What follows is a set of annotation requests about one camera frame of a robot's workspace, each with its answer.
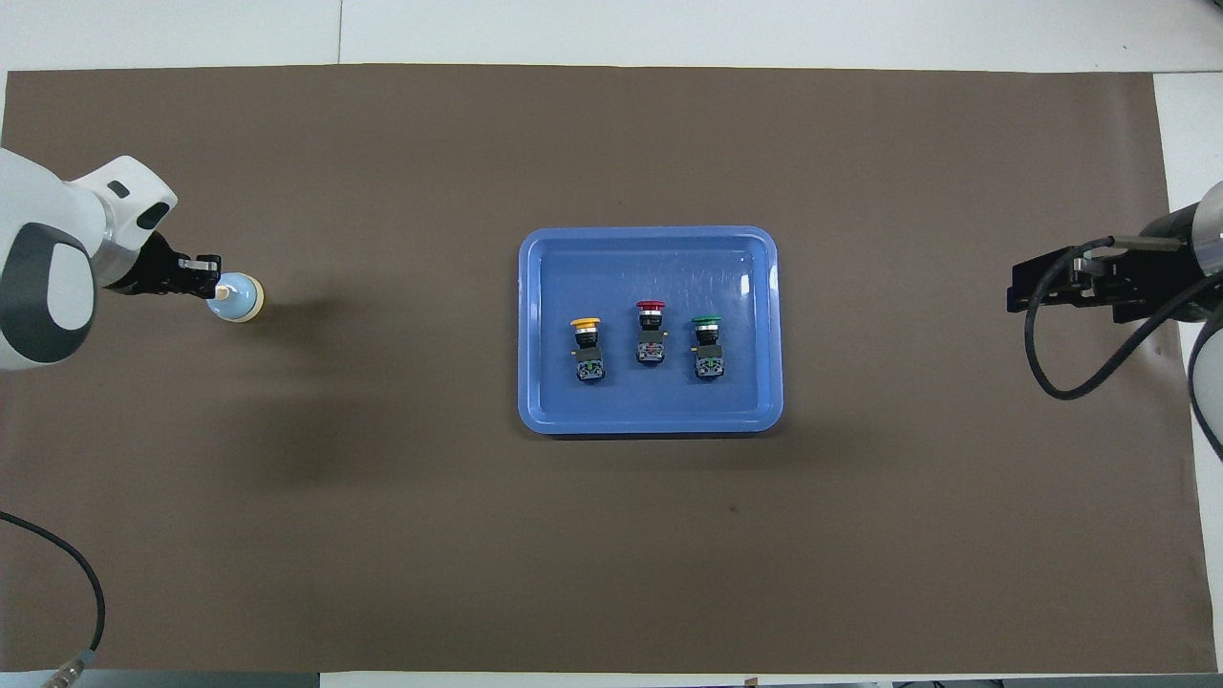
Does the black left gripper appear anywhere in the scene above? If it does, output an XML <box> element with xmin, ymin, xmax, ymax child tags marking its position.
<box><xmin>103</xmin><ymin>232</ymin><xmax>223</xmax><ymax>299</ymax></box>

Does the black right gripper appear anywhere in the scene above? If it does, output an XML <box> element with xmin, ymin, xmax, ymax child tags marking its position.
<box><xmin>1006</xmin><ymin>205</ymin><xmax>1207</xmax><ymax>326</ymax></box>

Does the blue desk bell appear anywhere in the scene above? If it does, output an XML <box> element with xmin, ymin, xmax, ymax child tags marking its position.
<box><xmin>206</xmin><ymin>273</ymin><xmax>265</xmax><ymax>324</ymax></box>

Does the green push button switch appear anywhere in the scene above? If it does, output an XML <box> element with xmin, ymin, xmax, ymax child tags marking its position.
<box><xmin>691</xmin><ymin>315</ymin><xmax>726</xmax><ymax>380</ymax></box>

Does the yellow push button switch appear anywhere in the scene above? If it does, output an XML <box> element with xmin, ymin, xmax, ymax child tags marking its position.
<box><xmin>569</xmin><ymin>316</ymin><xmax>607</xmax><ymax>385</ymax></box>

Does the red push button switch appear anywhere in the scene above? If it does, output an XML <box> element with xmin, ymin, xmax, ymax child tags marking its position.
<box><xmin>635</xmin><ymin>299</ymin><xmax>668</xmax><ymax>366</ymax></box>

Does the blue plastic tray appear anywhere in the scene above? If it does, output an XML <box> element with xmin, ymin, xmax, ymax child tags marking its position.
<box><xmin>517</xmin><ymin>226</ymin><xmax>785</xmax><ymax>437</ymax></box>

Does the brown table mat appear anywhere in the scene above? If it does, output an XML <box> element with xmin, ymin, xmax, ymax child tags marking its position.
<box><xmin>0</xmin><ymin>64</ymin><xmax>1219</xmax><ymax>675</ymax></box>

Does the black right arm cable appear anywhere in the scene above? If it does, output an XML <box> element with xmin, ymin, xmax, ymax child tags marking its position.
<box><xmin>1024</xmin><ymin>236</ymin><xmax>1223</xmax><ymax>400</ymax></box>

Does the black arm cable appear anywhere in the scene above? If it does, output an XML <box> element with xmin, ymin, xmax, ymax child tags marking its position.
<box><xmin>1024</xmin><ymin>236</ymin><xmax>1223</xmax><ymax>400</ymax></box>
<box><xmin>0</xmin><ymin>511</ymin><xmax>106</xmax><ymax>688</ymax></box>

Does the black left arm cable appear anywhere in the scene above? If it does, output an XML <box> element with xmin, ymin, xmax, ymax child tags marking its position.
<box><xmin>0</xmin><ymin>511</ymin><xmax>106</xmax><ymax>688</ymax></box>

